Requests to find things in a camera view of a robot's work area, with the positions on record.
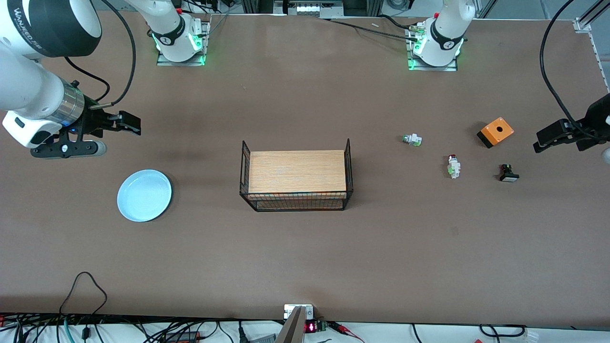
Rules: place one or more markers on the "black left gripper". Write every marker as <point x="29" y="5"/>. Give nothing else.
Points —
<point x="596" y="117"/>

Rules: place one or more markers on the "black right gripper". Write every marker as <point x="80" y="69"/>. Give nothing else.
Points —
<point x="94" y="121"/>

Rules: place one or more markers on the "light blue plate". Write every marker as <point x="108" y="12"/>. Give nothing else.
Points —
<point x="144" y="195"/>

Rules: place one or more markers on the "red push button switch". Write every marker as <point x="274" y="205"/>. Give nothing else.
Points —
<point x="453" y="167"/>

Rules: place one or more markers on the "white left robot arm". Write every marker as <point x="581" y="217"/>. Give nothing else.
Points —
<point x="445" y="33"/>

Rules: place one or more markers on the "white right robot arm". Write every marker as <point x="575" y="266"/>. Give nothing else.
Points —
<point x="28" y="85"/>

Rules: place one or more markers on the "black square white button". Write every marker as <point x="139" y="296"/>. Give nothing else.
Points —
<point x="508" y="174"/>

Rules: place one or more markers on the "black orange adapter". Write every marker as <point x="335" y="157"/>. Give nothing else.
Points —
<point x="183" y="336"/>

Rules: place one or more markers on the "grey control unit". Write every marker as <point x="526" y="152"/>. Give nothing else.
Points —
<point x="310" y="7"/>

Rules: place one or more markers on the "red LED display module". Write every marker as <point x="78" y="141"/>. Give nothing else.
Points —
<point x="312" y="327"/>

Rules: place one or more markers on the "red test probe leads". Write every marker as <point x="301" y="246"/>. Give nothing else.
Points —
<point x="345" y="328"/>

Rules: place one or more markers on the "orange button enclosure box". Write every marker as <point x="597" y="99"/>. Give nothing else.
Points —
<point x="496" y="131"/>

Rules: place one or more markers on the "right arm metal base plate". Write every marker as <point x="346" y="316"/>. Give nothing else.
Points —
<point x="206" y="43"/>

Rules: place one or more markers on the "aluminium frame profile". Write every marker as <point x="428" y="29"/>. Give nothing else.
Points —
<point x="588" y="16"/>

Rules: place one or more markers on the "green push button switch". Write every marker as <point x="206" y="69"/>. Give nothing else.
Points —
<point x="412" y="139"/>

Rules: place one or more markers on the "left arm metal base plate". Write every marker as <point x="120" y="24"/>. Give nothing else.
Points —
<point x="413" y="64"/>

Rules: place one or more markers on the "white mounting bracket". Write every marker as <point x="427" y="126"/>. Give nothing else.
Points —
<point x="288" y="310"/>

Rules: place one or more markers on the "silver camera pole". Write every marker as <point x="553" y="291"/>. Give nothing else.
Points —
<point x="291" y="328"/>

